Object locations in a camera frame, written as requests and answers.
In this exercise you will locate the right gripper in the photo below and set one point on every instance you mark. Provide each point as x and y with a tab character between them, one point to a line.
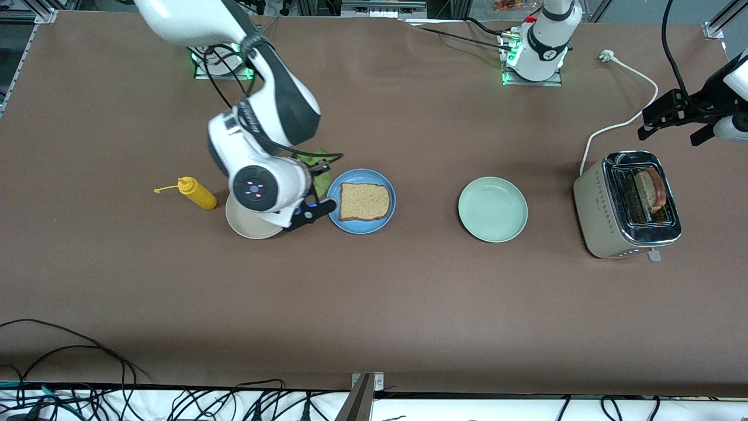
319	168

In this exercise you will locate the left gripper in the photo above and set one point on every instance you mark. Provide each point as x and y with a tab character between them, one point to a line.
693	109

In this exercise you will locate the green lettuce leaf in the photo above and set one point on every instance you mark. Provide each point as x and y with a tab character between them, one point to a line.
321	187

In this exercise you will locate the brown bread slice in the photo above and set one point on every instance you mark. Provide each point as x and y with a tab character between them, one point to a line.
651	190
365	202

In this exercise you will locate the yellow squeeze bottle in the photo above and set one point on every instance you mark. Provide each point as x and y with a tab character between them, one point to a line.
201	197

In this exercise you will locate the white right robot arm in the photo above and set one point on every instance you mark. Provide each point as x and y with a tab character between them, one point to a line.
280	99

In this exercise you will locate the blue plate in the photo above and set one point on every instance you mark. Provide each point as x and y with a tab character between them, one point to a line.
362	229

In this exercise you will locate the beige plate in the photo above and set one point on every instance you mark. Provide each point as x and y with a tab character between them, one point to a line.
248	228

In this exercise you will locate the mint green plate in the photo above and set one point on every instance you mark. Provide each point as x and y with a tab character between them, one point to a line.
492	209

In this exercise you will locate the beige chrome toaster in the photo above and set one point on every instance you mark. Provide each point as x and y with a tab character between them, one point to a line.
596	216

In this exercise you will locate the orange snack packet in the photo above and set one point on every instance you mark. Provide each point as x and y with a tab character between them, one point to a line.
514	4

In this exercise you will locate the grey metal bar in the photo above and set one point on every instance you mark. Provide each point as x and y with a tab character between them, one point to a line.
356	406

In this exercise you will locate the white sheet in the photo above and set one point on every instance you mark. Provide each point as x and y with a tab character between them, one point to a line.
467	412

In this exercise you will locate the aluminium corner bracket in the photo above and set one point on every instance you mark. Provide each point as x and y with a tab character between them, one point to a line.
714	32

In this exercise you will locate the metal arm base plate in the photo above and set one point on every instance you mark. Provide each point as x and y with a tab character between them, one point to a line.
201	75
532	83

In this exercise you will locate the grey network switch box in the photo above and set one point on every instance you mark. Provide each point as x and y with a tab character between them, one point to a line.
383	7

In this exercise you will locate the small metal bracket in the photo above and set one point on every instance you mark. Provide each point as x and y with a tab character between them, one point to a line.
378	381

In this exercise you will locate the aluminium frame profile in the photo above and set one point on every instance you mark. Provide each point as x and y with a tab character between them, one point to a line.
41	17

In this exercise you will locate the perforated metal side rail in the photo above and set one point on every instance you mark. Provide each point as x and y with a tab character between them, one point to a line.
20	58

